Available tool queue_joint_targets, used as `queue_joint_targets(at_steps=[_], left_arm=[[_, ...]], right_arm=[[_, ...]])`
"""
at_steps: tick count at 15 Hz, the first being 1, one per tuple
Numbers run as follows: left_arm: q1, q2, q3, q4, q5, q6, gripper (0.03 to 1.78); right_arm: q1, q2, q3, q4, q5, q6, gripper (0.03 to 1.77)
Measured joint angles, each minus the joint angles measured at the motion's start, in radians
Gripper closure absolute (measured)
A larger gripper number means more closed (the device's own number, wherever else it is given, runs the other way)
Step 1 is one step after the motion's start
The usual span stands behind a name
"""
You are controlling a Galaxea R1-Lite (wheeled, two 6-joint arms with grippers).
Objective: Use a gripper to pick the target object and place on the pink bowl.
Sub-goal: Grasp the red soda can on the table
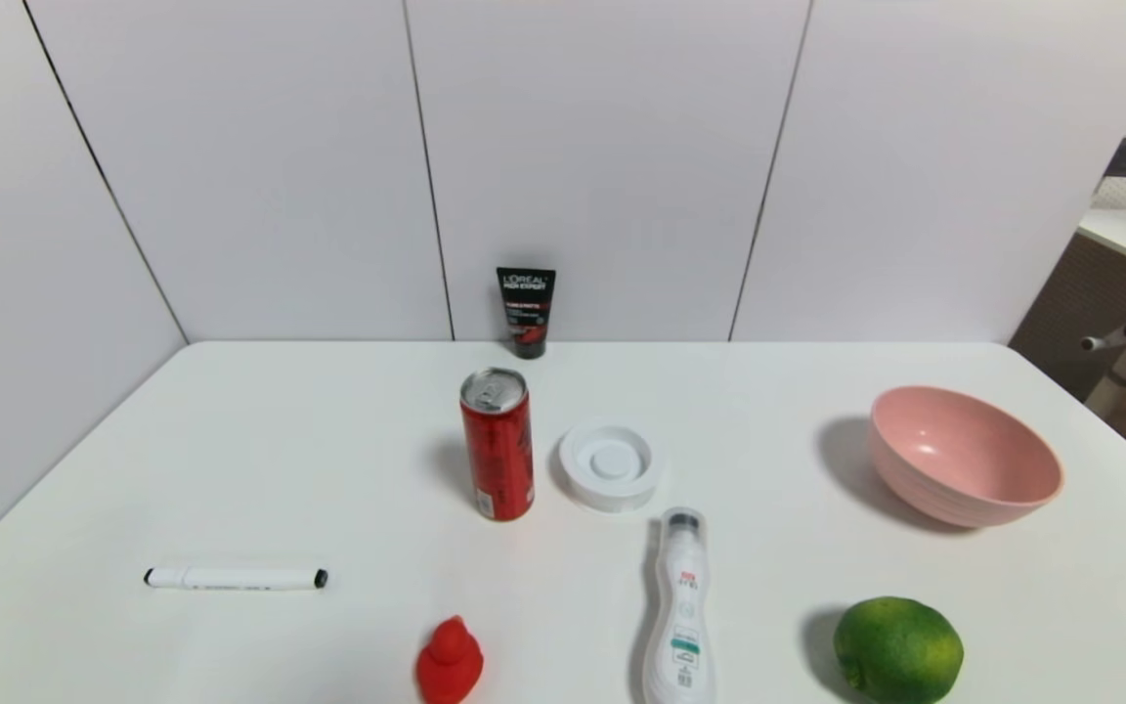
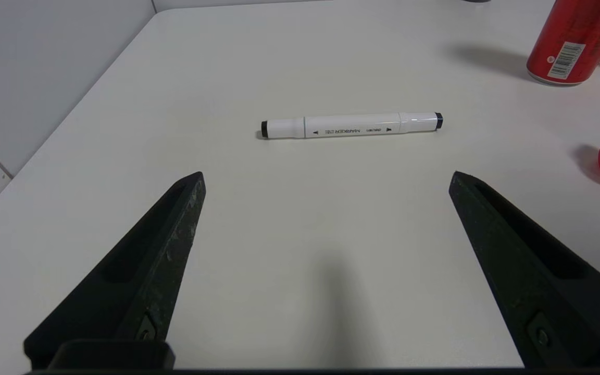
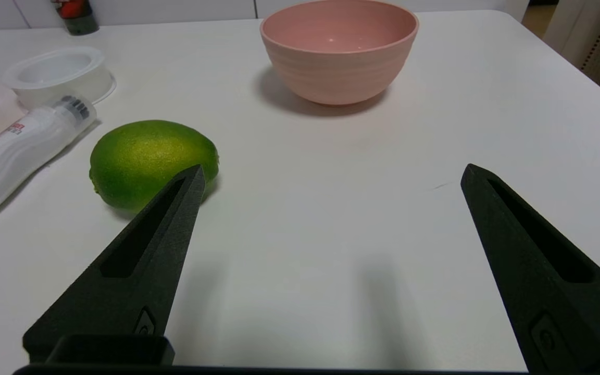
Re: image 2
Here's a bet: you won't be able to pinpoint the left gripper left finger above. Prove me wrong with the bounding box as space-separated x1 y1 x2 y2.
23 171 207 370

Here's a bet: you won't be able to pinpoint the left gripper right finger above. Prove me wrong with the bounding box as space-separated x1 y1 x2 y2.
448 170 600 368

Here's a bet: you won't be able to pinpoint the red soda can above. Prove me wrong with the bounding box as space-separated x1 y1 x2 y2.
526 0 600 87

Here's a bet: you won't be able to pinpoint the white marker pen black caps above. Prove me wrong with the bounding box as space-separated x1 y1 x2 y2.
260 111 444 140

